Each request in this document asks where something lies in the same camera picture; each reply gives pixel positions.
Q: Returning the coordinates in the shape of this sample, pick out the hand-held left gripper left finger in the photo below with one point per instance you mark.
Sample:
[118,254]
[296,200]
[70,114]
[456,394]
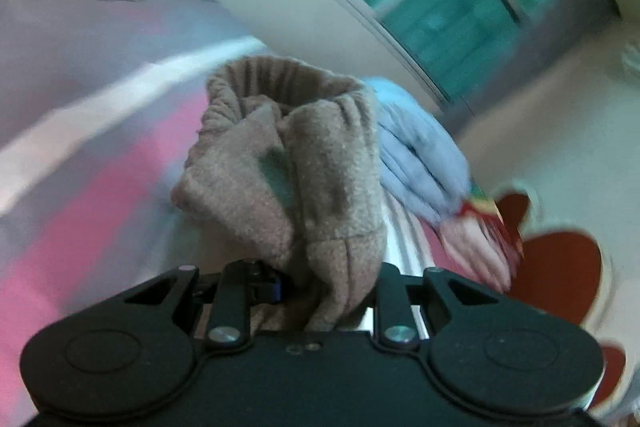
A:
[277,292]

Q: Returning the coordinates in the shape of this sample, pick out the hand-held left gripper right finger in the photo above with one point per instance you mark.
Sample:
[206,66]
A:
[392,302]

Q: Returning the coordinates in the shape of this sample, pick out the grey-beige fleece pants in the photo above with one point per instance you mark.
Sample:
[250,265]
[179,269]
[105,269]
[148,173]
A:
[320,187]

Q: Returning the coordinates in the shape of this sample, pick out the red patterned cloth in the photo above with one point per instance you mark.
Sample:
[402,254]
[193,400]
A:
[475,247]

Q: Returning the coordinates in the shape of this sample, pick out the colourful patterned folded blanket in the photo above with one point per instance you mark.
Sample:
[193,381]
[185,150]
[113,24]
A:
[492,212]

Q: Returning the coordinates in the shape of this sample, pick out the folded light blue duvet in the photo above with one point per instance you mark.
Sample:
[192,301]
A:
[420,157]

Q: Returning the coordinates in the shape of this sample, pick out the red and white headboard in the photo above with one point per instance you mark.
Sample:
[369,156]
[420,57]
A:
[560,272]

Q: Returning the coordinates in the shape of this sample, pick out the pink striped bedsheet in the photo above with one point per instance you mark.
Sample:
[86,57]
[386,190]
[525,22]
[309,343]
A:
[75,107]

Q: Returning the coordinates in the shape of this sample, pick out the sliding glass window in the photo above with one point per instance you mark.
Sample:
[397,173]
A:
[425,7]

